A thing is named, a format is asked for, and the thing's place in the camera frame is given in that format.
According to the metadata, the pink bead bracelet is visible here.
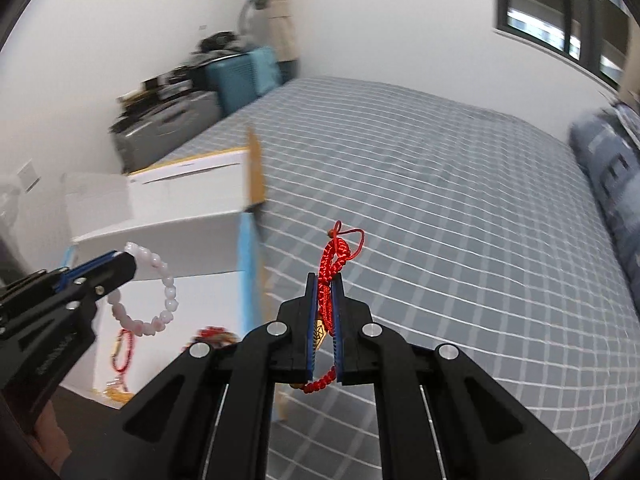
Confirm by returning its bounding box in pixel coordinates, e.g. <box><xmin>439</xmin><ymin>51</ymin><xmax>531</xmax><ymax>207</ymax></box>
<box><xmin>105</xmin><ymin>240</ymin><xmax>180</xmax><ymax>338</ymax></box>

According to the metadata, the red bead bracelet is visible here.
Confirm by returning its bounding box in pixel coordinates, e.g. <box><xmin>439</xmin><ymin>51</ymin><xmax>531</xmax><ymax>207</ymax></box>
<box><xmin>192</xmin><ymin>325</ymin><xmax>241</xmax><ymax>348</ymax></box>

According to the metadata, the red braided cord bracelet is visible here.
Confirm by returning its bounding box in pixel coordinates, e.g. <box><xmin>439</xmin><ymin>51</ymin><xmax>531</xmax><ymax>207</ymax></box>
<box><xmin>102</xmin><ymin>327</ymin><xmax>138</xmax><ymax>403</ymax></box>

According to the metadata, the red cord gold charm bracelet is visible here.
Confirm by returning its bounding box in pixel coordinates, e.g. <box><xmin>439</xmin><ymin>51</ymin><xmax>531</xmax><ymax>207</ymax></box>
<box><xmin>288</xmin><ymin>220</ymin><xmax>367</xmax><ymax>395</ymax></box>

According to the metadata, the person's left hand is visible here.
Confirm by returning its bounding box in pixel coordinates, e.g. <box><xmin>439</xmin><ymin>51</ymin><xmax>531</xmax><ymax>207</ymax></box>
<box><xmin>30</xmin><ymin>401</ymin><xmax>72</xmax><ymax>474</ymax></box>

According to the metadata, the white box with blue outside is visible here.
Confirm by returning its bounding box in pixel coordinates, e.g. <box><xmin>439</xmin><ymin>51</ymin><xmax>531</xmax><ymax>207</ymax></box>
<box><xmin>63</xmin><ymin>174</ymin><xmax>266</xmax><ymax>392</ymax></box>

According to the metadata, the white box with orange outside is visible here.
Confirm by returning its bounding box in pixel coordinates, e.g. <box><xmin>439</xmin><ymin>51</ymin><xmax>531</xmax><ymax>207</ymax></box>
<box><xmin>127</xmin><ymin>127</ymin><xmax>266</xmax><ymax>222</ymax></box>

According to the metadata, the grey checked bed sheet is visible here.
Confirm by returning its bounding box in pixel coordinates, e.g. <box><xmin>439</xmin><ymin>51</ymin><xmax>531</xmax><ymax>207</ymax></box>
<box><xmin>175</xmin><ymin>77</ymin><xmax>639</xmax><ymax>476</ymax></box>

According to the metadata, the teal suitcase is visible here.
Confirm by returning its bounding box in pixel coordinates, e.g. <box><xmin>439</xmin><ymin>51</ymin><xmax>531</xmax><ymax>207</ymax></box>
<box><xmin>204</xmin><ymin>47</ymin><xmax>282</xmax><ymax>116</ymax></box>

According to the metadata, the beige curtain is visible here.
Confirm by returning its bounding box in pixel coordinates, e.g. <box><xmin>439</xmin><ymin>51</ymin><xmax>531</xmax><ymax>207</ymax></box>
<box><xmin>267</xmin><ymin>0</ymin><xmax>299</xmax><ymax>84</ymax></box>

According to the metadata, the blue patterned pillow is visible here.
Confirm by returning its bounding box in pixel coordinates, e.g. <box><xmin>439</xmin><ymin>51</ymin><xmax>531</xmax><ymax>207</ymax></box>
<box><xmin>570</xmin><ymin>104</ymin><xmax>639</xmax><ymax>286</ymax></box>

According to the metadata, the dark framed window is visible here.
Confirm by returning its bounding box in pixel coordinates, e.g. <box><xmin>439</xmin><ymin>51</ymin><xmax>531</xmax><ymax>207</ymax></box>
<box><xmin>497</xmin><ymin>0</ymin><xmax>634</xmax><ymax>89</ymax></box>

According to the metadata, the white wall socket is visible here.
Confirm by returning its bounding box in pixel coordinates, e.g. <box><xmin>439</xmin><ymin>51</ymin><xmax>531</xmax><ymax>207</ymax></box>
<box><xmin>16</xmin><ymin>159</ymin><xmax>40</xmax><ymax>193</ymax></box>

